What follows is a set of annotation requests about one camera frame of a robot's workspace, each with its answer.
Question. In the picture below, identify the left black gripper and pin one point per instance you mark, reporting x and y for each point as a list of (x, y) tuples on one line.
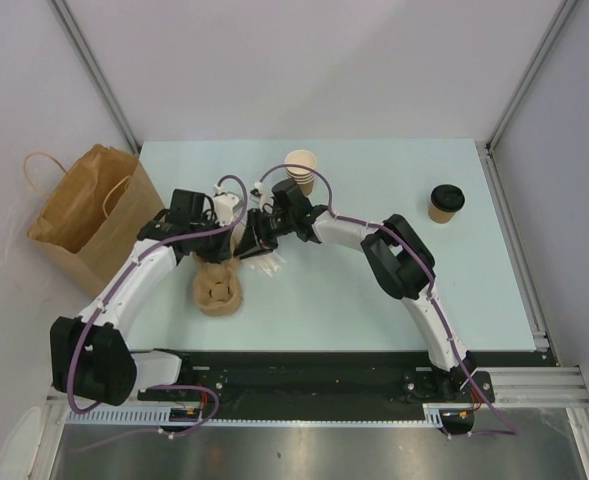
[(223, 250)]

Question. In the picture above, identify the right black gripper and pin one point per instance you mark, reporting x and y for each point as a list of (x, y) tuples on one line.
[(256, 221)]

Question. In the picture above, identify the pulp cup carrier tray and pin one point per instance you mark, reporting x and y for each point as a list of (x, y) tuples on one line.
[(216, 288)]

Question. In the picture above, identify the brown paper bag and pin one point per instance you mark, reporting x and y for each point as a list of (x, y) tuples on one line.
[(90, 221)]

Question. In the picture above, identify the black plastic cup lid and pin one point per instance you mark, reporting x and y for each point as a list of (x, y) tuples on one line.
[(447, 198)]

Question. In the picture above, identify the brown paper coffee cup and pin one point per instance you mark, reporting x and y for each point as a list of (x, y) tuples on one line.
[(438, 215)]

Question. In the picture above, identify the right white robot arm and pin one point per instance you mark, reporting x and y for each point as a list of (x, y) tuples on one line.
[(401, 264)]

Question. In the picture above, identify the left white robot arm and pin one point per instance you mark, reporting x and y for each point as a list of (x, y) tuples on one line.
[(90, 355)]

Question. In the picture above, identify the bundle of wrapped straws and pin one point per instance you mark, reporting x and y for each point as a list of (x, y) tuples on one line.
[(268, 264)]

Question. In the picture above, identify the stack of paper cups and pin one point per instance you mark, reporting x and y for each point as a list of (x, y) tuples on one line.
[(301, 166)]

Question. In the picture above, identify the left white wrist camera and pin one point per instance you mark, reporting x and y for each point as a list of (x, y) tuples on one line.
[(227, 206)]

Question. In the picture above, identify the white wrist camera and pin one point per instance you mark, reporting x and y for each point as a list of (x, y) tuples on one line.
[(261, 195), (227, 206)]

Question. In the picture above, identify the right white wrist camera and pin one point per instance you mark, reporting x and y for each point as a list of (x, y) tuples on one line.
[(261, 195)]

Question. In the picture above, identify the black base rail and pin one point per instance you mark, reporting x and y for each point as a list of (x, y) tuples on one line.
[(334, 381)]

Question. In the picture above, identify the white slotted cable duct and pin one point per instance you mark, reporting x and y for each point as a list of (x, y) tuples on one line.
[(416, 416)]

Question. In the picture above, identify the aluminium frame post right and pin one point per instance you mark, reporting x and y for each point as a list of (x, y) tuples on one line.
[(542, 52)]

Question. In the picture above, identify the aluminium frame post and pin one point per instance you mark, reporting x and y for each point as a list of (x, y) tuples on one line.
[(542, 52), (73, 31)]

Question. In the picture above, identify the aluminium frame post left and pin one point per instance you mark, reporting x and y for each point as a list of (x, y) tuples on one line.
[(73, 31)]

